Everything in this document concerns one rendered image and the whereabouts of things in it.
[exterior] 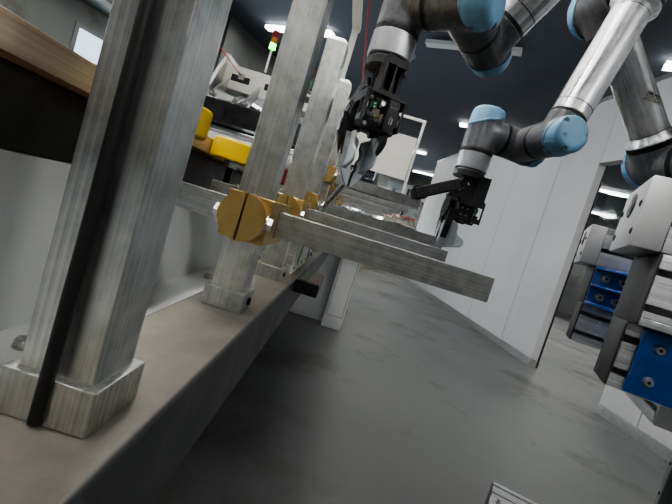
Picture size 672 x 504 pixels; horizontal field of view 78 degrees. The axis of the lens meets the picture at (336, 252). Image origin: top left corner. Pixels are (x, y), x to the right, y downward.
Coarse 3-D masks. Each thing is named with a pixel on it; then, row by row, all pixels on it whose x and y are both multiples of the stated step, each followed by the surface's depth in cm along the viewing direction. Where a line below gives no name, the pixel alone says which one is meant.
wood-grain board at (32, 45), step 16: (0, 16) 29; (16, 16) 30; (0, 32) 29; (16, 32) 30; (32, 32) 32; (0, 48) 30; (16, 48) 31; (32, 48) 32; (48, 48) 34; (64, 48) 35; (32, 64) 33; (48, 64) 34; (64, 64) 36; (80, 64) 38; (64, 80) 36; (80, 80) 38; (208, 144) 72
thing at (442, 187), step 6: (450, 180) 96; (456, 180) 96; (414, 186) 98; (420, 186) 96; (426, 186) 96; (432, 186) 96; (438, 186) 96; (444, 186) 96; (450, 186) 96; (456, 186) 96; (414, 192) 96; (420, 192) 96; (426, 192) 96; (432, 192) 96; (438, 192) 96; (444, 192) 97; (414, 198) 98; (420, 198) 97
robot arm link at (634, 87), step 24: (576, 0) 99; (600, 0) 92; (576, 24) 101; (600, 24) 96; (624, 72) 98; (648, 72) 97; (624, 96) 100; (648, 96) 98; (624, 120) 104; (648, 120) 100; (648, 144) 100; (624, 168) 109; (648, 168) 102
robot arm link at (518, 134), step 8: (512, 128) 95; (528, 128) 91; (512, 136) 94; (520, 136) 92; (512, 144) 95; (520, 144) 92; (504, 152) 96; (512, 152) 96; (520, 152) 93; (512, 160) 98; (520, 160) 96; (528, 160) 94; (536, 160) 96
